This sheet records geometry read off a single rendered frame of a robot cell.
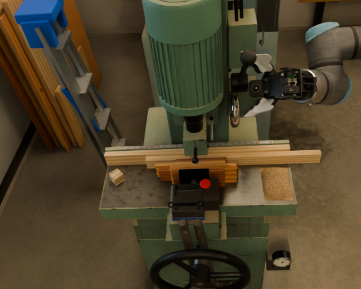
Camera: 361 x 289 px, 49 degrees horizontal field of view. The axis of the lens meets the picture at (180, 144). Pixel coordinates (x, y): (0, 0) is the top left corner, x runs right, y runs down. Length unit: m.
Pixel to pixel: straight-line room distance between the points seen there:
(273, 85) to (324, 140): 1.69
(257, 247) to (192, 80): 0.69
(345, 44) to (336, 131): 1.60
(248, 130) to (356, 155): 1.20
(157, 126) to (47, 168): 1.27
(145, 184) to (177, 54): 0.51
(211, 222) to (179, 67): 0.43
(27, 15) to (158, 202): 0.95
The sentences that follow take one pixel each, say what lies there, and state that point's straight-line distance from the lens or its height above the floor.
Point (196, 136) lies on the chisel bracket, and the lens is 1.16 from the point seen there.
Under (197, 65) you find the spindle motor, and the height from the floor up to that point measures 1.35.
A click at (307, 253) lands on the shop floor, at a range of 2.19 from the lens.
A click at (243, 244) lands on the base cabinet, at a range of 1.42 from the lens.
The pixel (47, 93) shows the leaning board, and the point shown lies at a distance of 2.51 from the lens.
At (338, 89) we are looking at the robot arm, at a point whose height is 1.19.
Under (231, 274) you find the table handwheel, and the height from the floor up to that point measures 0.82.
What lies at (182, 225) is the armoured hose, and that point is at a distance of 1.10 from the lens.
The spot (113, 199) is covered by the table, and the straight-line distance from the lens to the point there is 1.28.
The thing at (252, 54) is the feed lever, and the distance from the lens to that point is 0.87.
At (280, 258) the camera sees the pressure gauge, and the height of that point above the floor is 0.69.
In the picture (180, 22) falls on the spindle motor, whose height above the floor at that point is 1.47.
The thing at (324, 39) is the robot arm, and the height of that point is 1.28.
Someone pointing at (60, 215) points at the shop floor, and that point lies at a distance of 2.46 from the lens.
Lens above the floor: 1.91
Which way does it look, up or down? 47 degrees down
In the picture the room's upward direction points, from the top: 8 degrees counter-clockwise
